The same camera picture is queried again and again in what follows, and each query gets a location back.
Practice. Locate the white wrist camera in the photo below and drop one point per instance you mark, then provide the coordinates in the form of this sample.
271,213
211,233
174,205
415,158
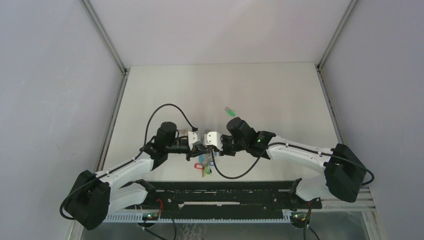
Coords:
213,138
193,138

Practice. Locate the red tagged key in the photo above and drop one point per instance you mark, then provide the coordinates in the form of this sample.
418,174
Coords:
199,166

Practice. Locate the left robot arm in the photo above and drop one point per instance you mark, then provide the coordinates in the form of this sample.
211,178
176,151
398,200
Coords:
96,195

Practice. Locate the green tagged key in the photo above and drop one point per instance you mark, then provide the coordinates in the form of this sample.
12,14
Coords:
206,170

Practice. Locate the key with yellow tag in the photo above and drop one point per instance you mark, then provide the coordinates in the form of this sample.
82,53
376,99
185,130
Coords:
183,131

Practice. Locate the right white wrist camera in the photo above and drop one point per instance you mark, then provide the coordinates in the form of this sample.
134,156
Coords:
213,138

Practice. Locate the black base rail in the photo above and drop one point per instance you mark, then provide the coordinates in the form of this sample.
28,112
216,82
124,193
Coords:
226,200

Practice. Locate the metal key organiser with rings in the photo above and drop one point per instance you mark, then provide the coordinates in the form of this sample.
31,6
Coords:
206,159

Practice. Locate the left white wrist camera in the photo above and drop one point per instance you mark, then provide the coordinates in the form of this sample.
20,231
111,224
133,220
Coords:
193,138

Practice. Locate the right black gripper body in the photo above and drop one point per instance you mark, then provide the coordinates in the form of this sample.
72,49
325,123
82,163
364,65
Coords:
228,146

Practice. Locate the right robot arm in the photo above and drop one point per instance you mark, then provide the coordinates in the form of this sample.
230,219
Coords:
340,172

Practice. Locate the key with green tag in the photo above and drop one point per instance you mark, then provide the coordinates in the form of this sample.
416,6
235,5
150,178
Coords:
230,112

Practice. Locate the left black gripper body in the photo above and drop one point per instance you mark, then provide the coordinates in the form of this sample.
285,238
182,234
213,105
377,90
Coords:
178,147

